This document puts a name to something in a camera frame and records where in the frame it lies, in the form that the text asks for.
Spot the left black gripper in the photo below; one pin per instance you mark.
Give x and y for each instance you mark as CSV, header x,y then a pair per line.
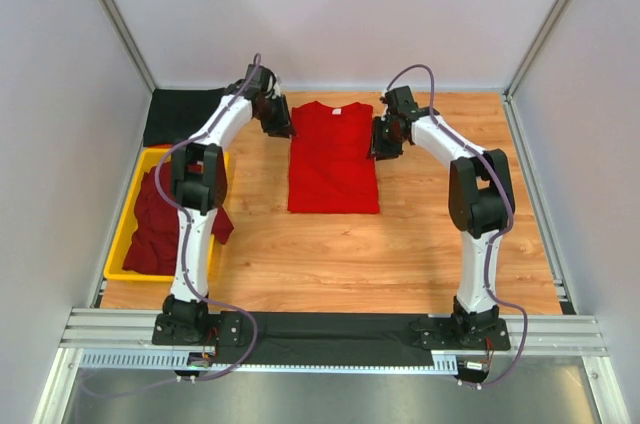
x,y
279,123

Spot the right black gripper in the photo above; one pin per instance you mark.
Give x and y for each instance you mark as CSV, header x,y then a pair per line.
x,y
382,145

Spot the bright red t shirt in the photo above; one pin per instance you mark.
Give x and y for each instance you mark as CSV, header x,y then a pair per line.
x,y
330,169

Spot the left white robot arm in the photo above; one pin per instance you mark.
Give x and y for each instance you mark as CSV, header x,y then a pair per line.
x,y
199,184

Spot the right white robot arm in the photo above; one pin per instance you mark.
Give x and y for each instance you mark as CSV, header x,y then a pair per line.
x,y
480,199

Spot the folded black t shirt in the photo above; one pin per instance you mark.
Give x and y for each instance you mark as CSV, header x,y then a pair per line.
x,y
174,115

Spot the yellow plastic bin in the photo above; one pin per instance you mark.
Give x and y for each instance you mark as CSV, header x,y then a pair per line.
x,y
127,225

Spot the dark red t shirt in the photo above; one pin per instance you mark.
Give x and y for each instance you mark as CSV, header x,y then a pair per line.
x,y
154,243

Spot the black cloth strip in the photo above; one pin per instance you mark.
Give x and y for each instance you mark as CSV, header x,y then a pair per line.
x,y
338,339

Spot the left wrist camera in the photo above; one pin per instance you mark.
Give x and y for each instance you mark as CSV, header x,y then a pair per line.
x,y
261,80

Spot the right aluminium corner post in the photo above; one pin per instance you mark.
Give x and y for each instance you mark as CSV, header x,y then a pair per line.
x,y
547,27

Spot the aluminium corner post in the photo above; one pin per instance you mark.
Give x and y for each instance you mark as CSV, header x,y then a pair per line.
x,y
123,31
547,27

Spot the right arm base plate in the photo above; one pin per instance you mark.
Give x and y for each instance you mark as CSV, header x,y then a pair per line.
x,y
437,334

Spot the left aluminium corner post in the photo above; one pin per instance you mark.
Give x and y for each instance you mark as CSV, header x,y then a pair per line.
x,y
123,31

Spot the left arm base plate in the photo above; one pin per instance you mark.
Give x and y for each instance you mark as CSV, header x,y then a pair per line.
x,y
227,329

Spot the aluminium front rail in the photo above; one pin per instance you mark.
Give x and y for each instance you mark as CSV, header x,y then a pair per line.
x,y
547,335

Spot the slotted grey cable duct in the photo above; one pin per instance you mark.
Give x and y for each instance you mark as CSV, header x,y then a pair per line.
x,y
186,361

